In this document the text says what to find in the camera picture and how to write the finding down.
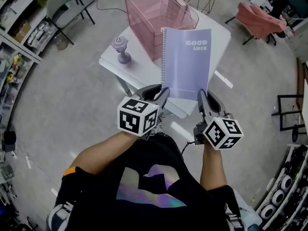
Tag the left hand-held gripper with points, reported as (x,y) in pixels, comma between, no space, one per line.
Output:
(134,119)

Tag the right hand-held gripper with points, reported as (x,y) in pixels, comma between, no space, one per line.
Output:
(221,133)

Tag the purple spiral notebook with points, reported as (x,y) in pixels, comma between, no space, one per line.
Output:
(187,66)

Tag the pink wire tray organizer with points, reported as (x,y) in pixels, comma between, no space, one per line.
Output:
(144,20)

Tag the person's left forearm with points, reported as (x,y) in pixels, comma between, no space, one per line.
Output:
(103,153)

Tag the person's right forearm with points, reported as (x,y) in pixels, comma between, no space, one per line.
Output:
(213,167)

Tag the black round stand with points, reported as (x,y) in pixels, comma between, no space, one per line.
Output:
(295,133)

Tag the pink case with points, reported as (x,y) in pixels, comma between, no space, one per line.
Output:
(179,0)

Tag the orange fabric chair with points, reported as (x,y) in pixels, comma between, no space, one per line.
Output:
(257,20)

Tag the white cluttered side shelf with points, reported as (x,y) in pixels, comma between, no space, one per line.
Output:
(296,167)

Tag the white round device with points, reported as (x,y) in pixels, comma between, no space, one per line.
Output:
(278,198)
(286,183)
(267,211)

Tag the black office chair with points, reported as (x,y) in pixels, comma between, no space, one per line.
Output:
(281,7)

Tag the grey chair with black legs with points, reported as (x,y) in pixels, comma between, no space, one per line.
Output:
(62,11)

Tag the person's black printed shirt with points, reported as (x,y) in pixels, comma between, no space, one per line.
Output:
(96,213)

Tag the yellow flower bunch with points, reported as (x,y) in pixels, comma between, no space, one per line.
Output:
(17,59)

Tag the white floor power strip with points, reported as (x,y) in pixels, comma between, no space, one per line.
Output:
(28,162)

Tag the sunflower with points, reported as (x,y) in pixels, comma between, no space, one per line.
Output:
(10,77)

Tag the cardboard box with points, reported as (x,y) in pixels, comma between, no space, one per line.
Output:
(22,31)

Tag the black box device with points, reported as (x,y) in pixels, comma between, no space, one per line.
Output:
(10,141)

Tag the white shelving unit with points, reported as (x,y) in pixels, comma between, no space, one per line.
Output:
(21,16)

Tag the black metal frame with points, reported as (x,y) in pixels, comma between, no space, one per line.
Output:
(280,112)

